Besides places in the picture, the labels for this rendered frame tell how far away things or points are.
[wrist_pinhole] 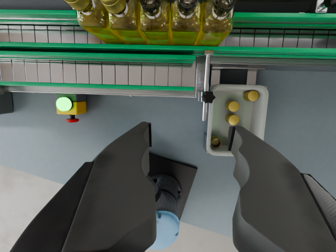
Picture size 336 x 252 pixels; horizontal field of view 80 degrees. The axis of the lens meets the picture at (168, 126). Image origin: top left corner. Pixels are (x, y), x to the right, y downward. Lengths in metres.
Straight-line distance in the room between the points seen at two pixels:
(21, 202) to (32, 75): 1.55
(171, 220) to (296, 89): 0.59
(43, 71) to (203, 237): 1.62
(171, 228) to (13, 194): 1.73
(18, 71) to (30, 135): 0.27
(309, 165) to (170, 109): 0.54
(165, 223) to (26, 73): 0.58
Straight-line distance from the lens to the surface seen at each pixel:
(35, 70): 0.72
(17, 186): 2.10
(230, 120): 0.68
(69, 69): 0.67
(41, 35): 0.72
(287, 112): 0.81
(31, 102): 0.90
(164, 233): 0.59
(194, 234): 1.86
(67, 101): 0.71
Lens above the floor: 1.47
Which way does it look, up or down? 80 degrees down
